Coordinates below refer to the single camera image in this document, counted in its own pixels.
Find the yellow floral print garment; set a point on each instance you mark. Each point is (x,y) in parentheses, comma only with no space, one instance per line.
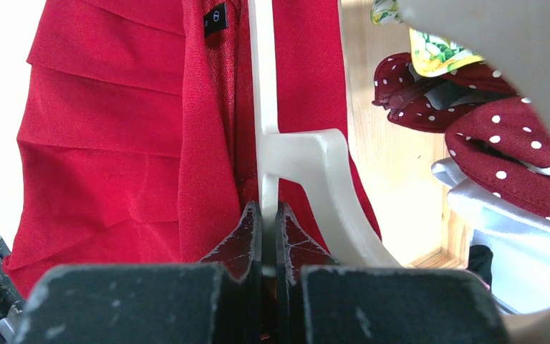
(431,55)

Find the dark red polka-dot garment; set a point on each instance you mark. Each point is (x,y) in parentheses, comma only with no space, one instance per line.
(493,134)

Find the red skirt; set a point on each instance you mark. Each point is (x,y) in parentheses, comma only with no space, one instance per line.
(137,141)

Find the black garment with flower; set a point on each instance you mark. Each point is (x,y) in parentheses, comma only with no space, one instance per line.
(480,260)

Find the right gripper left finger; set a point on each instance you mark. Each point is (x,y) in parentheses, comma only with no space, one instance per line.
(237,314)

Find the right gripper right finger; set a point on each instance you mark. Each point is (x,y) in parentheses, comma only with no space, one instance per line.
(294,250)

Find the cream plastic hanger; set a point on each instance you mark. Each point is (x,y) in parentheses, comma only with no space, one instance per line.
(316,160)

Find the wooden clothes rack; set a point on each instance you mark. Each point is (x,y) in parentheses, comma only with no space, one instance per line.
(417,226)

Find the white garment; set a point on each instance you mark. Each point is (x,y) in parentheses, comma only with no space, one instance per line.
(519,240)

